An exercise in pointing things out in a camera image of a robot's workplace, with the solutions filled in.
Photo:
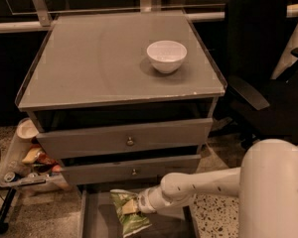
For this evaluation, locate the black stand leg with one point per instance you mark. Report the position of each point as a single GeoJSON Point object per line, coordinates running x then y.
{"type": "Point", "coordinates": [5, 209]}

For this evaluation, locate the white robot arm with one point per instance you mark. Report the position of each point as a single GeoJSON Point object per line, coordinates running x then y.
{"type": "Point", "coordinates": [266, 184]}

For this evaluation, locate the grey top drawer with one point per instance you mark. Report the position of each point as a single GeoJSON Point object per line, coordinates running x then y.
{"type": "Point", "coordinates": [125, 138]}

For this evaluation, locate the grey middle drawer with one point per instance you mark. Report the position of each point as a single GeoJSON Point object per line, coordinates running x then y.
{"type": "Point", "coordinates": [139, 169]}

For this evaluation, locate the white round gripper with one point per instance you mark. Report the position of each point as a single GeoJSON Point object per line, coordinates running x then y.
{"type": "Point", "coordinates": [144, 202]}

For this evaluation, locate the green jalapeno chip bag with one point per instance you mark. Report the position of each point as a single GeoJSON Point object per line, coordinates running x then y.
{"type": "Point", "coordinates": [131, 223]}

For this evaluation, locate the grey open bottom drawer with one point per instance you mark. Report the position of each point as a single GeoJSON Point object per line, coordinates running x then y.
{"type": "Point", "coordinates": [99, 218]}

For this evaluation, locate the grey drawer cabinet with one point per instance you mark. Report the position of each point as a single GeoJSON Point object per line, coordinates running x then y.
{"type": "Point", "coordinates": [94, 72]}

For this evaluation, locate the black office chair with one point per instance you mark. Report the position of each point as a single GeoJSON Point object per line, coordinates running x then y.
{"type": "Point", "coordinates": [262, 107]}

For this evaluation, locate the white ceramic bowl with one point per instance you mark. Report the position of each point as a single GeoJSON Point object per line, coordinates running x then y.
{"type": "Point", "coordinates": [166, 56]}

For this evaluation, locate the metal rail with brackets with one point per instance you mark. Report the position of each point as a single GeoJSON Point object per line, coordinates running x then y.
{"type": "Point", "coordinates": [17, 16]}

